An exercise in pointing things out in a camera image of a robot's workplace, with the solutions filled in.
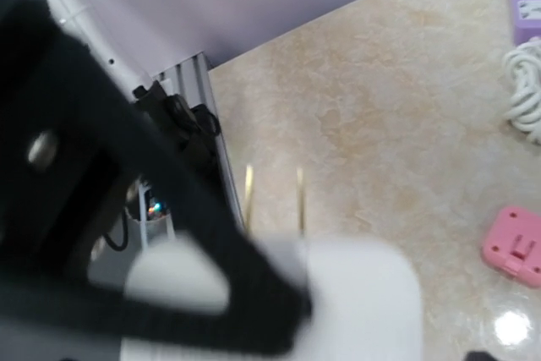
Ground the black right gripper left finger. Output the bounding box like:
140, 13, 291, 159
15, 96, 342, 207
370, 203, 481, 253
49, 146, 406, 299
1, 0, 311, 356

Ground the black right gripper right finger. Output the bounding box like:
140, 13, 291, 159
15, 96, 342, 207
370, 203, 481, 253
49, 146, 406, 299
464, 351, 499, 361

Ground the pink plug adapter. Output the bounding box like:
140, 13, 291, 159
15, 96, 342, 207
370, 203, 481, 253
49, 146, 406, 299
481, 205, 540, 288

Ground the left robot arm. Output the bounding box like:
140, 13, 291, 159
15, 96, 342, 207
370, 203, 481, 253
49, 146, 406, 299
46, 0, 221, 172

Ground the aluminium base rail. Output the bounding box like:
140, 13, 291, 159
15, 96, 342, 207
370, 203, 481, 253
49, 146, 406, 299
86, 54, 250, 277

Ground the white coiled cable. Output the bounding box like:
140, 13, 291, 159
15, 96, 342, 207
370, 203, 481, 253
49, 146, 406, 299
502, 37, 541, 145

